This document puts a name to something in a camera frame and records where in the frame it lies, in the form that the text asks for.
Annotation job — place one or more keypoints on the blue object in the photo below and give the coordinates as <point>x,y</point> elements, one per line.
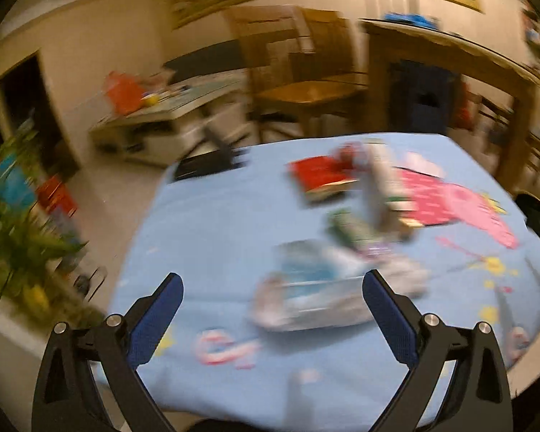
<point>409,18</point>

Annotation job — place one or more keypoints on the low white cabinet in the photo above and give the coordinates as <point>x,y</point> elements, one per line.
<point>162,121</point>

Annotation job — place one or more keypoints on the orange bag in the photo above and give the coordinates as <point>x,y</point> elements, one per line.
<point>123,92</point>

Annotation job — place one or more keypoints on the white paper sheet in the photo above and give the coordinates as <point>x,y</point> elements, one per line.
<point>425,164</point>

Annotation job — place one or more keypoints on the green potted plant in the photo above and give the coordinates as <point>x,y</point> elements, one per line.
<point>18,234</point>

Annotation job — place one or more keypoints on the wooden table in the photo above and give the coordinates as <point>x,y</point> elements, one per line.
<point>454,42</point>

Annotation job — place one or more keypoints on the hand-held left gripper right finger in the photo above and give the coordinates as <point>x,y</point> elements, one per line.
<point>390,321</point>

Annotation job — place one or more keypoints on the crumpled white wrapper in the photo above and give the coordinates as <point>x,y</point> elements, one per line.
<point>402,274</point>

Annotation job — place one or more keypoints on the light blue printed blanket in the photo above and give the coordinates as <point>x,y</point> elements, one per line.
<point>216,234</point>

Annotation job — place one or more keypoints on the yellow plant pot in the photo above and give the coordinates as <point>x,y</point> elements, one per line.
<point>36,296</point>

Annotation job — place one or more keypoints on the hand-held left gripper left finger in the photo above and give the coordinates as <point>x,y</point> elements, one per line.
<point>157,321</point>

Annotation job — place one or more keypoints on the clear plastic package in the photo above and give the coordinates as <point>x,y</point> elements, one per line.
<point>315,288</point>

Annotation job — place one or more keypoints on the wooden chair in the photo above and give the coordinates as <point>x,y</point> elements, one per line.
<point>310,85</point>

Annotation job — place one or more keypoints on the dark blue chair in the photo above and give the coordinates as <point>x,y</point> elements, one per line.
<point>420,99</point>

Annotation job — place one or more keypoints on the red storage box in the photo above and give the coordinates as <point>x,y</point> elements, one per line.
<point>56,195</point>

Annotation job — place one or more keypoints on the small red white packet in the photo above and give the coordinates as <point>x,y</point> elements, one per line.
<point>352,155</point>

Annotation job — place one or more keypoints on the black stand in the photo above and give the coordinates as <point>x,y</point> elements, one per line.
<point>207,162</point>

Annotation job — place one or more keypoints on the green packet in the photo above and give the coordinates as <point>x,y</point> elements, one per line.
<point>344,229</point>

